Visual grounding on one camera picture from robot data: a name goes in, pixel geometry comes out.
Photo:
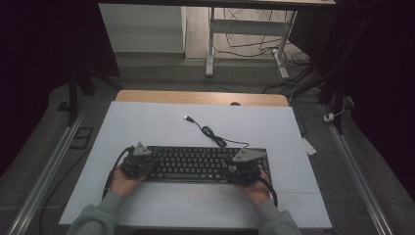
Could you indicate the black metal stand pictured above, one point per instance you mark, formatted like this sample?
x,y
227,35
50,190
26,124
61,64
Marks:
x,y
73,98
337,98

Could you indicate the person's left hand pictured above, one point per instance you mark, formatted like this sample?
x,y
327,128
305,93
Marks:
x,y
122,184

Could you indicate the white desk frame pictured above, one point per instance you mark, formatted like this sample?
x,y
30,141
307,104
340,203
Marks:
x,y
243,27

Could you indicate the metal floor rail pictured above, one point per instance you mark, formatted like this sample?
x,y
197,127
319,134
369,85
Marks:
x,y
359,182
49,176

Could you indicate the white cabinet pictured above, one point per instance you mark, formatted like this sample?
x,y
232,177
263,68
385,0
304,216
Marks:
x,y
143,29

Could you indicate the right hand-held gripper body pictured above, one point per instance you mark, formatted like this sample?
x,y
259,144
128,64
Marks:
x,y
243,169

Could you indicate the white paper tag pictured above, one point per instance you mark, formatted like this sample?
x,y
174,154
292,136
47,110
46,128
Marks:
x,y
309,147

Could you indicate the black rectangular floor frame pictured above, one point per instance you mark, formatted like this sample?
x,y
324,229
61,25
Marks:
x,y
74,138

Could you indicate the person's right hand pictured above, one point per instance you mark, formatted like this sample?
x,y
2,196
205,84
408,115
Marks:
x,y
257,192

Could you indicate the black computer keyboard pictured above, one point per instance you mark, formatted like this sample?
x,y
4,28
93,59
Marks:
x,y
189,161

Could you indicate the small white adapter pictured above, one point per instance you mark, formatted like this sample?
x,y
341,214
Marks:
x,y
328,117

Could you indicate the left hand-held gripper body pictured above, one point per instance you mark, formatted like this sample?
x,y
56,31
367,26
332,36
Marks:
x,y
138,161

